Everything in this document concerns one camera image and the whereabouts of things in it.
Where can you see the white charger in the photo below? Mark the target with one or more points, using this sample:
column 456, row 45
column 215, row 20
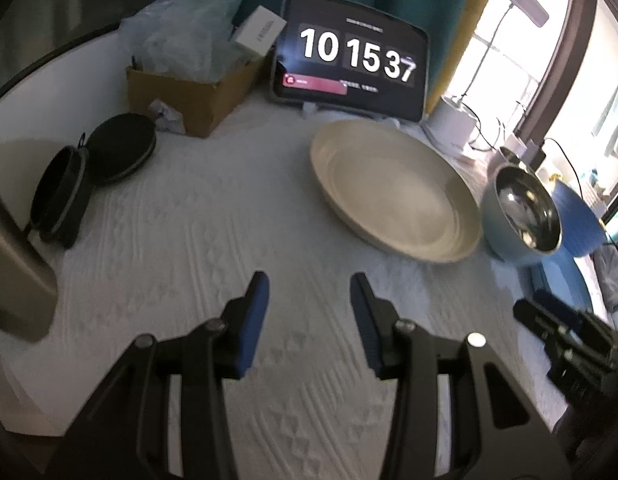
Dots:
column 521, row 146

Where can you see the black power bank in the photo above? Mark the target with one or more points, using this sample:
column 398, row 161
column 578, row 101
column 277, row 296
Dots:
column 539, row 159

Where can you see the small white box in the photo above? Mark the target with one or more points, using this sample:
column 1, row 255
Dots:
column 259, row 30

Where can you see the stainless steel tumbler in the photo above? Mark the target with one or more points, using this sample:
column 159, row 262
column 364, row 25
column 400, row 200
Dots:
column 14, row 260

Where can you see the tablet with clock display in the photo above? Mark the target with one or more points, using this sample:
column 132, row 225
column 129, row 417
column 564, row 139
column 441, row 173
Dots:
column 349, row 50

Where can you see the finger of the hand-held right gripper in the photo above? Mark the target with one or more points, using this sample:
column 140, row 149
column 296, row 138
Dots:
column 539, row 320
column 559, row 305

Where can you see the cream plate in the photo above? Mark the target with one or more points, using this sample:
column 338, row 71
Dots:
column 399, row 195

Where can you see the white textured tablecloth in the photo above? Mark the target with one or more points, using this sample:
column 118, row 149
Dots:
column 189, row 260

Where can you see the white desk lamp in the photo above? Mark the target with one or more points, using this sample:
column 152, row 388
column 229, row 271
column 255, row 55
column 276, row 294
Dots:
column 451, row 120

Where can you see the teal hanging towel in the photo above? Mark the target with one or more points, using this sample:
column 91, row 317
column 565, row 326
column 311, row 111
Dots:
column 614, row 115

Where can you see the crumpled white wrapper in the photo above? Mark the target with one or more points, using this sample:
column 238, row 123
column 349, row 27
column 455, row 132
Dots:
column 166, row 116

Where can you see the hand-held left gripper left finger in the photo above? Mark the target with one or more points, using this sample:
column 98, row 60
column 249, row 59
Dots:
column 254, row 320

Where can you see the grey towel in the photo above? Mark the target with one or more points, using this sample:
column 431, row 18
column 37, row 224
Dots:
column 611, row 275

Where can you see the light blue steel-lined bowl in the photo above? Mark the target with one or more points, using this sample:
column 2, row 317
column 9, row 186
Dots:
column 504, row 245

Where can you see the clear plastic bag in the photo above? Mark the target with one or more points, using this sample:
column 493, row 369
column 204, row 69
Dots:
column 189, row 35

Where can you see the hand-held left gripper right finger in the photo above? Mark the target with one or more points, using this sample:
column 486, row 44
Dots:
column 361, row 320

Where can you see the dark sliding door frame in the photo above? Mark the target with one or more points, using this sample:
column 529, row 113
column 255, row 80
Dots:
column 564, row 60

